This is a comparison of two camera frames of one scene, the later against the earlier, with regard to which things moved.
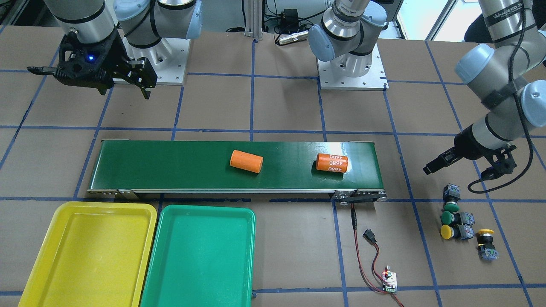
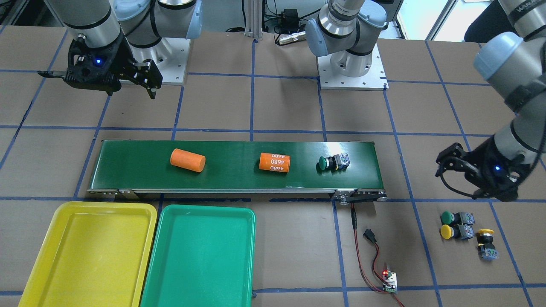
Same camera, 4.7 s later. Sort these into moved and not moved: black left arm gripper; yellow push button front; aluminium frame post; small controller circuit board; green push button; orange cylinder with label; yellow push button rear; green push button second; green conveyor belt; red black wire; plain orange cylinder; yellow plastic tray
Moved: black left arm gripper; green push button; plain orange cylinder; orange cylinder with label
Not moved: red black wire; yellow push button rear; green push button second; aluminium frame post; yellow plastic tray; yellow push button front; small controller circuit board; green conveyor belt
